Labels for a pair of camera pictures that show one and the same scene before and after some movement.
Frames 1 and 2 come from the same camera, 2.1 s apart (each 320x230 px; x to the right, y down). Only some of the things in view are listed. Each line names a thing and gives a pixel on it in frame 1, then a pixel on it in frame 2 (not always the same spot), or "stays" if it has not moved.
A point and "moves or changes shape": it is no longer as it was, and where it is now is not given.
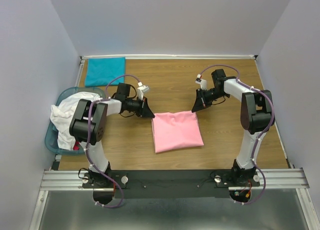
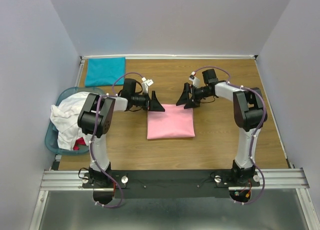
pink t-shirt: x=176 y=130 moves or changes shape
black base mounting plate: x=166 y=184 stays
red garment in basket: x=76 y=146 stays
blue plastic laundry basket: x=51 y=139 stays
